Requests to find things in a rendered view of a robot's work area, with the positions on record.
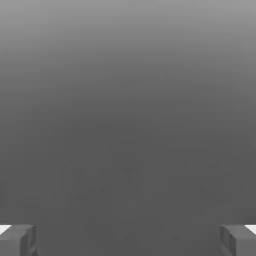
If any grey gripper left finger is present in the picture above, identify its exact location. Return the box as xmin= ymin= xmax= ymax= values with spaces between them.
xmin=0 ymin=224 xmax=39 ymax=256

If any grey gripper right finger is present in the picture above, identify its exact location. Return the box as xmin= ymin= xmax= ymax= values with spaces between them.
xmin=218 ymin=224 xmax=256 ymax=256

